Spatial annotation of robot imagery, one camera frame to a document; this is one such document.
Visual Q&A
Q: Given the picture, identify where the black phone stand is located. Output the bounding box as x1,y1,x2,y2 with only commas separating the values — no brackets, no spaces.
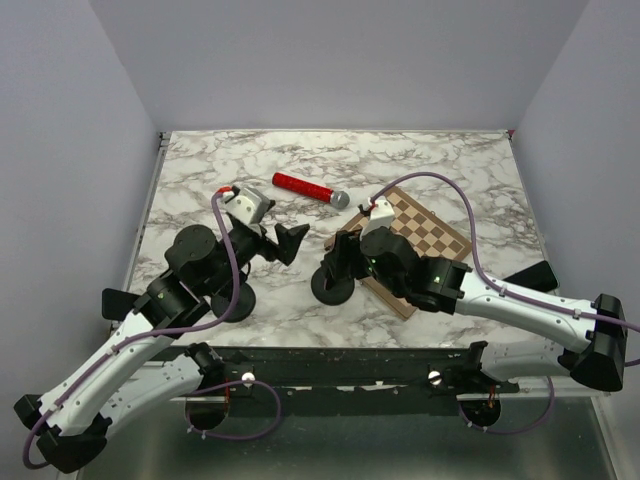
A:
209,282,257,322
310,268,355,306

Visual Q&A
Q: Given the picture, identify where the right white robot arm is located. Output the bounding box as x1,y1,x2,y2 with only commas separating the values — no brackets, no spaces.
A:
311,227,628,392

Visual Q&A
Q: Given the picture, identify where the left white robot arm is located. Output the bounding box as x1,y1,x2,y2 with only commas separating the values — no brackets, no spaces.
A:
14,189,310,473

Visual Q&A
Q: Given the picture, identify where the black phone right side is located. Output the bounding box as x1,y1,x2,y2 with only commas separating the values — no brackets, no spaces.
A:
505,260,559,293

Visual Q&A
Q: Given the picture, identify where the red toy microphone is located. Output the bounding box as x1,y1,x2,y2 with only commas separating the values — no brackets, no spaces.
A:
272,172,350,210

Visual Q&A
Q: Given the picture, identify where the wooden chessboard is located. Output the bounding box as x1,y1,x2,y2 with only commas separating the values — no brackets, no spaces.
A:
338,186,471,320

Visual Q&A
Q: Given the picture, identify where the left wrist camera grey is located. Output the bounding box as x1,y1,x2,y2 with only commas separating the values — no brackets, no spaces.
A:
222,187,270,226

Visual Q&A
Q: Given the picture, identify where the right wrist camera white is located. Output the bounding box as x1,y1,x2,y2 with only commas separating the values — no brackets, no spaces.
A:
358,196,396,238

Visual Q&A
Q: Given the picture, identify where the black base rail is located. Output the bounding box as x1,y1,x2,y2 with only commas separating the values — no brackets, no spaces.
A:
164,344,521,416

